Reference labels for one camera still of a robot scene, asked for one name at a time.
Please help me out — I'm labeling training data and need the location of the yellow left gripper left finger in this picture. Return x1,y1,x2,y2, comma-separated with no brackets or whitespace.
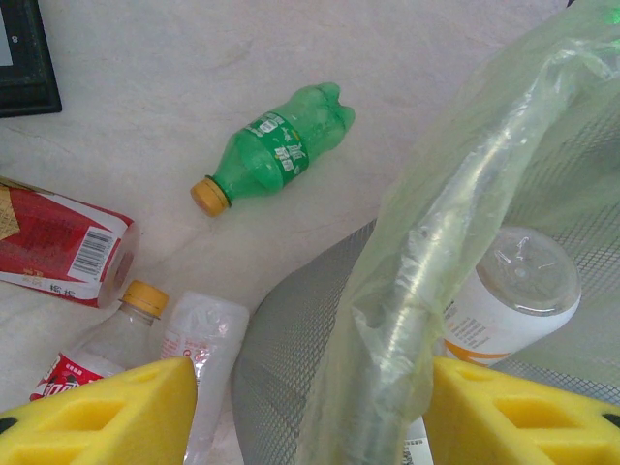
0,356,199,465

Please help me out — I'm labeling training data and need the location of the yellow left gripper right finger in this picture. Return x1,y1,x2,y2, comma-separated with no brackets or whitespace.
425,356,620,465

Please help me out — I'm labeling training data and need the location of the cola bottle red label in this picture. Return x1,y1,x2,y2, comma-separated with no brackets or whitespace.
28,279,171,403

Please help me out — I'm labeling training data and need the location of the white bottle orange print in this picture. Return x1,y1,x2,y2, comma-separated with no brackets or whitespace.
441,226,582,369

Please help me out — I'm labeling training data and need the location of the crushed clear bottle red print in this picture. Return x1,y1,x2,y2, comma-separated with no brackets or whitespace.
159,290,251,465

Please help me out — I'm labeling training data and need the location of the gold and red drink bottle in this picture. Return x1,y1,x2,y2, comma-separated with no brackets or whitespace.
0,174,141,310

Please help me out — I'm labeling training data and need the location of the green soda bottle yellow cap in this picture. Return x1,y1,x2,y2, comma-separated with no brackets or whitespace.
189,81,357,218

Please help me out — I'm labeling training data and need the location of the grey mesh waste bin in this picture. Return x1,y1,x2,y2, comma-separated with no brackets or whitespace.
231,108,620,465

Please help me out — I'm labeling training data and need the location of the mesh bin with green bag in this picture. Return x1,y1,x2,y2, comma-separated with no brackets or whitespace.
309,0,620,465

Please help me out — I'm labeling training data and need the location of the black and silver chessboard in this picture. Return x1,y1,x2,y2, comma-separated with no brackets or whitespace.
0,0,63,119

